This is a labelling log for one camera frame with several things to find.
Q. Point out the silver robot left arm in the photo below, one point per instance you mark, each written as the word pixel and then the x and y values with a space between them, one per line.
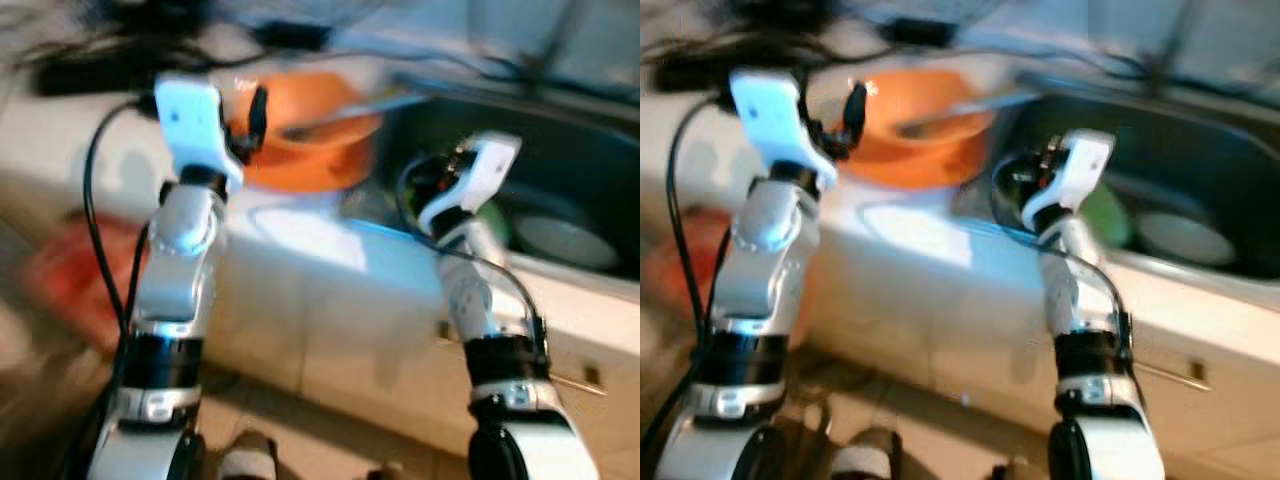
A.
pixel 750 270
pixel 175 270

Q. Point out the black power strip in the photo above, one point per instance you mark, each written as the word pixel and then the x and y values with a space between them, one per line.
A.
pixel 720 70
pixel 100 72

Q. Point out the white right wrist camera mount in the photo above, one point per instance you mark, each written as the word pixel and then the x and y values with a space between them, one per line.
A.
pixel 485 165
pixel 1080 165

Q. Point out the orange plastic bowl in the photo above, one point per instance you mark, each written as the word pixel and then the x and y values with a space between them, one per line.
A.
pixel 320 100
pixel 930 95

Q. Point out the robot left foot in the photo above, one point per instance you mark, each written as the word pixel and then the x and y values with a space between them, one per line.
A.
pixel 248 462
pixel 865 462

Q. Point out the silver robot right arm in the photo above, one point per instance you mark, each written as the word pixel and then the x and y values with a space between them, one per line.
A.
pixel 1085 300
pixel 490 310

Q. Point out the orange plastic bag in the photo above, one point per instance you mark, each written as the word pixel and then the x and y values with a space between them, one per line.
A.
pixel 680 270
pixel 70 280

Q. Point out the thin chrome sink faucet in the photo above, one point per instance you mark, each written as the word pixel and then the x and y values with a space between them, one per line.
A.
pixel 1160 60
pixel 548 62

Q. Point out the white bowl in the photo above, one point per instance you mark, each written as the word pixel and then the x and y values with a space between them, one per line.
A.
pixel 1185 240
pixel 565 245

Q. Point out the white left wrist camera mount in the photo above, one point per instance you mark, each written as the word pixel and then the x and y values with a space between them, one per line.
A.
pixel 770 115
pixel 195 120

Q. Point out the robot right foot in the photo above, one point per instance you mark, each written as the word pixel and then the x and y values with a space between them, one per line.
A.
pixel 385 473
pixel 1010 472

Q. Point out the black power adapter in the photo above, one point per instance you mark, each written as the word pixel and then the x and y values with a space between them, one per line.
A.
pixel 915 32
pixel 290 35

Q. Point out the stainless steel sink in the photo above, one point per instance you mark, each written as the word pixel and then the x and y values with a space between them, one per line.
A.
pixel 1200 140
pixel 580 150

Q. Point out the silver metal utensil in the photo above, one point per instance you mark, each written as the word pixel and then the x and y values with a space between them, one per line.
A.
pixel 350 115
pixel 970 110

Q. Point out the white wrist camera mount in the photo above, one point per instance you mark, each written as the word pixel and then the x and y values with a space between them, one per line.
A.
pixel 485 165
pixel 195 120
pixel 1080 165
pixel 770 115

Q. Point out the green plate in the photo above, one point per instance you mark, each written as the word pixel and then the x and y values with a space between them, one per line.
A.
pixel 1112 220
pixel 497 225

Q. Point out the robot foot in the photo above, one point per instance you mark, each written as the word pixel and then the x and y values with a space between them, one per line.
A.
pixel 248 462
pixel 865 462
pixel 1010 472
pixel 385 473

